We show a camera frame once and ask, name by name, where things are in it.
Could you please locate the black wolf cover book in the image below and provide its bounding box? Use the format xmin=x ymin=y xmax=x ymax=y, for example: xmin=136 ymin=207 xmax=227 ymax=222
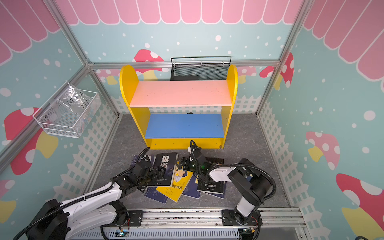
xmin=149 ymin=153 xmax=178 ymax=187

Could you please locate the yellow cartoon cover book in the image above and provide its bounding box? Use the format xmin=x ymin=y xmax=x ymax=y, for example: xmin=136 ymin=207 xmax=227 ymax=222
xmin=156 ymin=166 xmax=193 ymax=203

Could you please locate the black antler cover book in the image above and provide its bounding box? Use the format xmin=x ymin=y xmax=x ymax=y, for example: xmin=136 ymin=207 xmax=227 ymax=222
xmin=198 ymin=157 xmax=226 ymax=196

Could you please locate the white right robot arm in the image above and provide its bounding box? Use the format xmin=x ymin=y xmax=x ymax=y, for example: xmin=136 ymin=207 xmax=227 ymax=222
xmin=176 ymin=140 xmax=277 ymax=227

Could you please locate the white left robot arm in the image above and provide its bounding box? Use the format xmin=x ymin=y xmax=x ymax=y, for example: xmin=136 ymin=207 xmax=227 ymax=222
xmin=14 ymin=148 xmax=166 ymax=240

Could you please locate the navy book yellow label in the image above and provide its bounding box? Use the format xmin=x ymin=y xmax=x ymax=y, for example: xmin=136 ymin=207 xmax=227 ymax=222
xmin=145 ymin=187 xmax=168 ymax=204

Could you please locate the dark portrait cover book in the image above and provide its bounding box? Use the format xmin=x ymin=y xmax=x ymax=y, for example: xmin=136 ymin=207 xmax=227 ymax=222
xmin=130 ymin=154 xmax=156 ymax=169

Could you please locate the navy book floral cover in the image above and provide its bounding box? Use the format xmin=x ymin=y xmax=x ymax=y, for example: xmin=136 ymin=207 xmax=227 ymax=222
xmin=182 ymin=176 xmax=201 ymax=199

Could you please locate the navy book under black book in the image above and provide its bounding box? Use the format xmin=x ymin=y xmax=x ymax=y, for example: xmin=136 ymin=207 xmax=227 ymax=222
xmin=206 ymin=179 xmax=228 ymax=200

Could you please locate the yellow bookshelf with coloured shelves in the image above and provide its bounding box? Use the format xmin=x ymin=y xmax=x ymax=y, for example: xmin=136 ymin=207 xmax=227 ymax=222
xmin=120 ymin=65 xmax=238 ymax=150

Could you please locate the clear plastic bag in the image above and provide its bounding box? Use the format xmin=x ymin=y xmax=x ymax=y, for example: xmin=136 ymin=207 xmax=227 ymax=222
xmin=55 ymin=85 xmax=92 ymax=121

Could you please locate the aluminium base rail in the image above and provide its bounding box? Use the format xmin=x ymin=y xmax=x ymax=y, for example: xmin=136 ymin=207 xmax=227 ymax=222
xmin=89 ymin=207 xmax=307 ymax=229

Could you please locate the grey slotted cable duct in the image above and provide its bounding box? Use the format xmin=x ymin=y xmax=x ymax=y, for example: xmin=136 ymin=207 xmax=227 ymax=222
xmin=71 ymin=228 xmax=241 ymax=240

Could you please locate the black wire mesh basket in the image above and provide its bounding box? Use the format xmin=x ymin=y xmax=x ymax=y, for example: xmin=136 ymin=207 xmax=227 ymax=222
xmin=171 ymin=56 xmax=232 ymax=81

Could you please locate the white wire wall basket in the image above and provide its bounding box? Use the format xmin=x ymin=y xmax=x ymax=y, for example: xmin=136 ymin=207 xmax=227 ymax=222
xmin=33 ymin=82 xmax=102 ymax=139

